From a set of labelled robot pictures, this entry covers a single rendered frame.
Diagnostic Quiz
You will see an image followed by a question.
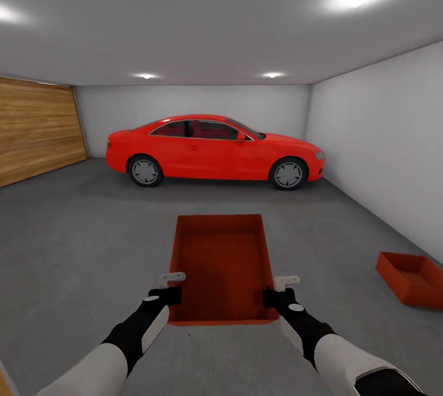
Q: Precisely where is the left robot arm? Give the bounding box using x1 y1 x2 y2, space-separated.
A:
35 272 186 396

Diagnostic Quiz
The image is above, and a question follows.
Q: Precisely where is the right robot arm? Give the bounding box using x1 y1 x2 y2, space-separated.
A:
263 275 427 396

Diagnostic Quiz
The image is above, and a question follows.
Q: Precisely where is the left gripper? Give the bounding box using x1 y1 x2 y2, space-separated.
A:
148 286 182 305

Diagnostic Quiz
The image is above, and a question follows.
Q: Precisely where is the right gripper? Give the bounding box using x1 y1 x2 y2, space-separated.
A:
263 288 295 309

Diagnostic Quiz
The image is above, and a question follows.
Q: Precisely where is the storage box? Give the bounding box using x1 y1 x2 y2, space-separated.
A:
167 214 280 326
375 251 443 310

